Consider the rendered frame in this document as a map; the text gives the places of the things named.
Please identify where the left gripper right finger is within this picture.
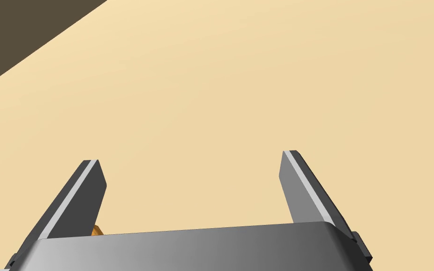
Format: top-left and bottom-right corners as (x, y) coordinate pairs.
(279, 150), (355, 240)

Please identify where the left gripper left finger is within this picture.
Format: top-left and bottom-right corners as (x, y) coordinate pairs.
(15, 159), (108, 257)

